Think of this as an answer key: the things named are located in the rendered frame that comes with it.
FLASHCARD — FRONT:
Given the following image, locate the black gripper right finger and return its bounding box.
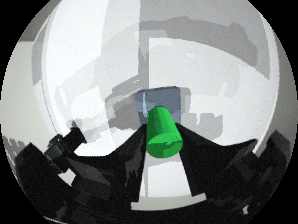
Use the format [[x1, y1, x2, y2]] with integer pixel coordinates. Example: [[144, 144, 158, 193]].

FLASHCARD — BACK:
[[174, 123, 258, 197]]

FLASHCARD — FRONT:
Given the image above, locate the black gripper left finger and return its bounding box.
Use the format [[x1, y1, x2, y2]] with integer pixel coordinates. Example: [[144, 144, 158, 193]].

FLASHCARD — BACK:
[[61, 124, 146, 202]]

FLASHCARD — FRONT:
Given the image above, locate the green marker cap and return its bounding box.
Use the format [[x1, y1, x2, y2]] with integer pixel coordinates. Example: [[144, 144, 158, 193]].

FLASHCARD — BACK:
[[146, 107, 184, 159]]

